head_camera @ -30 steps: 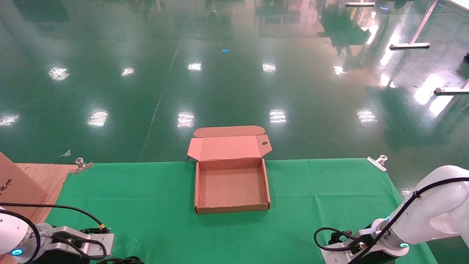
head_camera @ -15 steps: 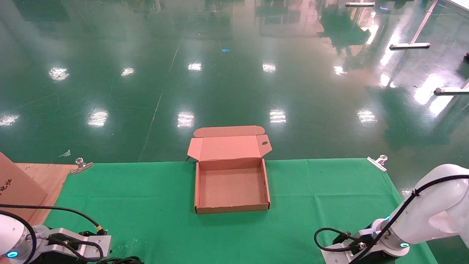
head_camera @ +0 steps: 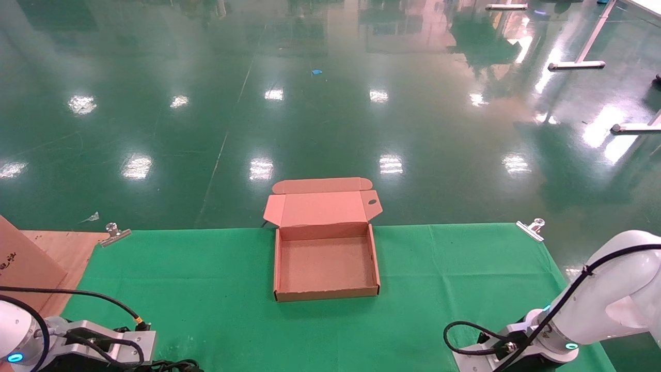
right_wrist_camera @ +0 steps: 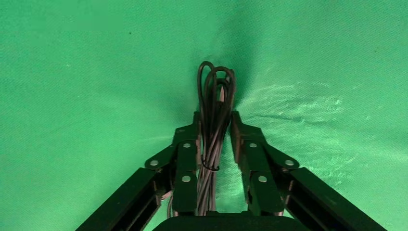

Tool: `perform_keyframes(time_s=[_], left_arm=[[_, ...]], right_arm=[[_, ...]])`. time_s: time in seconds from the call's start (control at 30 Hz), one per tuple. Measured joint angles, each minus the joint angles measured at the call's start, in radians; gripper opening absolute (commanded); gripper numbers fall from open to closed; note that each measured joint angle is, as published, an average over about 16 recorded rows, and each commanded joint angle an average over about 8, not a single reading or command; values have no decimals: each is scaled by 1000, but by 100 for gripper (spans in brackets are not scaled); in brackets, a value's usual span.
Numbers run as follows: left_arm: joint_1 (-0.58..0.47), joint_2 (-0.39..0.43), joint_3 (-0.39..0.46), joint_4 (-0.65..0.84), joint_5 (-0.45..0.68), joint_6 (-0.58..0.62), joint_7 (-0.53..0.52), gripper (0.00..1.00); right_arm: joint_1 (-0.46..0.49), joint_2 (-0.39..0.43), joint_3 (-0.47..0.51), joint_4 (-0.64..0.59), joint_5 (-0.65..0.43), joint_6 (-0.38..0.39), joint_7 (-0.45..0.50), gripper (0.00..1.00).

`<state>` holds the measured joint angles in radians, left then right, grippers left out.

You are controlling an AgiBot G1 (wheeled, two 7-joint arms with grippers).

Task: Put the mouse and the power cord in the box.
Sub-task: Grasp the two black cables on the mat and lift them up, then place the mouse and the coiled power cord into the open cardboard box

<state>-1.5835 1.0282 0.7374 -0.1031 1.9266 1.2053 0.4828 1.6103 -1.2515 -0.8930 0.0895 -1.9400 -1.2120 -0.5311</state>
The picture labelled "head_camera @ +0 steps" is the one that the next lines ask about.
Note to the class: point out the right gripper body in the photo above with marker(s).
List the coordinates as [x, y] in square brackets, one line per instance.
[480, 361]

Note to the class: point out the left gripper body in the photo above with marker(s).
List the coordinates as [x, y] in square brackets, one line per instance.
[144, 343]

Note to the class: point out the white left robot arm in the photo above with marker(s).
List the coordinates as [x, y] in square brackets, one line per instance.
[13, 325]

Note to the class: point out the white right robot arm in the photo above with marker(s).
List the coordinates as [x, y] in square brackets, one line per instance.
[619, 289]

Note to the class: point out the tall brown cardboard box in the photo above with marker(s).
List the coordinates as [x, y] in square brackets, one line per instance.
[20, 263]

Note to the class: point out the open flat cardboard box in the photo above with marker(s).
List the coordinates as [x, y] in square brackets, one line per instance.
[325, 263]

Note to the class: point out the clipped green table cloth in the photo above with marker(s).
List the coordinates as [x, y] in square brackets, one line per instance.
[206, 299]

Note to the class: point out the silver metal cloth clip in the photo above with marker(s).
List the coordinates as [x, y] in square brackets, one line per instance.
[114, 235]
[531, 230]

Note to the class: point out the flat brown board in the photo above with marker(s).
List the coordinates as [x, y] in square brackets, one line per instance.
[67, 253]

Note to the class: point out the clear plastic floor scrap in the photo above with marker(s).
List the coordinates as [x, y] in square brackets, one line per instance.
[91, 217]

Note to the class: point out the white table with T legs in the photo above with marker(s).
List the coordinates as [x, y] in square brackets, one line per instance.
[576, 65]

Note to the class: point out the white table foot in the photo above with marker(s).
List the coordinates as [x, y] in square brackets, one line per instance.
[506, 6]

